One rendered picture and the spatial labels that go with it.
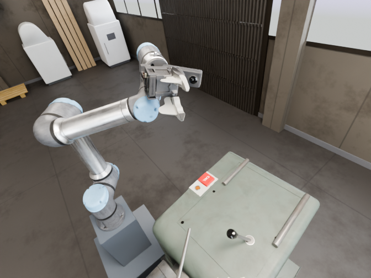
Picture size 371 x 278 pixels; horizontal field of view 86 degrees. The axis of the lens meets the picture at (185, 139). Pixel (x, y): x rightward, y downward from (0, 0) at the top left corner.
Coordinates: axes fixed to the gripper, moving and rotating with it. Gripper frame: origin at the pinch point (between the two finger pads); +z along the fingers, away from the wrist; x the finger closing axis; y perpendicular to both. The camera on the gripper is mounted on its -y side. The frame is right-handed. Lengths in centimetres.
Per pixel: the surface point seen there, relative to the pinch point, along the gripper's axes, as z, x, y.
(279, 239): 22, -47, -36
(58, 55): -591, -196, 123
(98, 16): -608, -99, 11
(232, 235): 18.1, -39.7, -15.8
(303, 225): 21, -46, -50
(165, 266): 13, -65, 3
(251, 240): 19, -51, -28
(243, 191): -2, -50, -37
